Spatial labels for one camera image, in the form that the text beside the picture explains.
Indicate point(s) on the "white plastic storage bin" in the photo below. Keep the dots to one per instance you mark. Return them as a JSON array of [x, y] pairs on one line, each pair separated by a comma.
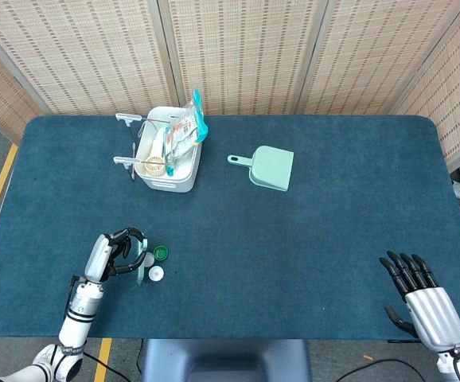
[[166, 184]]

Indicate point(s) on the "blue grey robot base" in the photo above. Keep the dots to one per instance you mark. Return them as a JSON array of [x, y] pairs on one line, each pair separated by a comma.
[[226, 358]]

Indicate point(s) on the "beige handheld fan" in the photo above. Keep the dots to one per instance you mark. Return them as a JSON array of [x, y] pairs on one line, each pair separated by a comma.
[[154, 165]]

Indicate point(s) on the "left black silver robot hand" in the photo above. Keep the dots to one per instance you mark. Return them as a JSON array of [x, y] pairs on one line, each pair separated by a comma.
[[98, 258]]

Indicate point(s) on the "white bottle cap hollow up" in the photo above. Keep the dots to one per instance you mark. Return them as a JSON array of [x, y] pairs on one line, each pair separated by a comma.
[[150, 260]]

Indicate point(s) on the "blue table carpet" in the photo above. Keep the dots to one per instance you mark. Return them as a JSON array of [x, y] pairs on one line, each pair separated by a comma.
[[254, 246]]

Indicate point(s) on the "white bottle cap flat up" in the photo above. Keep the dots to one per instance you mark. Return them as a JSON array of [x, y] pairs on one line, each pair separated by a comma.
[[156, 274]]

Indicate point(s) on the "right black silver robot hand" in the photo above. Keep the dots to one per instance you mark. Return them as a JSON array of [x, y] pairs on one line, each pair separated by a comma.
[[435, 316]]

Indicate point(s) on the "green bottle cap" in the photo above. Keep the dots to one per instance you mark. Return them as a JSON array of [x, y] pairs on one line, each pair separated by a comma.
[[161, 253]]

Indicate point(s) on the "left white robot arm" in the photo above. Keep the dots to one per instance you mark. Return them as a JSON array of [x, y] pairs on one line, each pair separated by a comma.
[[79, 314]]

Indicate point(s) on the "mint green dustpan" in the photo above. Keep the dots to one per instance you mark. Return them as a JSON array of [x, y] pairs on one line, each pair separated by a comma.
[[271, 167]]

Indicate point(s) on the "clear snack packet teal edge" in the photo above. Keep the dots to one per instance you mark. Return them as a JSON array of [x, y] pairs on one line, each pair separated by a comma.
[[182, 135]]

